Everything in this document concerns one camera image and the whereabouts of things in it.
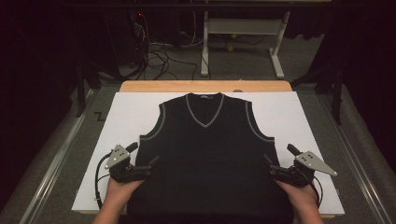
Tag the dark knitted vest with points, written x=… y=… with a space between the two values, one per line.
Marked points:
x=205 y=155

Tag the black metal stand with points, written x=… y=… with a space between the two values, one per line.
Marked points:
x=81 y=90
x=336 y=99

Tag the wooden table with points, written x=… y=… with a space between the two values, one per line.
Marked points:
x=202 y=86

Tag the white metal desk frame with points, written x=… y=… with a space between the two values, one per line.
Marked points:
x=243 y=26

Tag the yellow-green tennis ball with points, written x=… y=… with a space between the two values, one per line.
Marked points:
x=233 y=36
x=230 y=48

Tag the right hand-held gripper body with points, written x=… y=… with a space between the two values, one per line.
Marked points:
x=292 y=177

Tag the metal floor rail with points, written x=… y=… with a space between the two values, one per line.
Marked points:
x=56 y=158
x=355 y=161

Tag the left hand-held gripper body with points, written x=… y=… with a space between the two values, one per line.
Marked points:
x=124 y=172

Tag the person's right hand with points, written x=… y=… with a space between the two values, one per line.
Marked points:
x=300 y=196

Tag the person's left hand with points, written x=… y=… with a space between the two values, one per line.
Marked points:
x=120 y=191

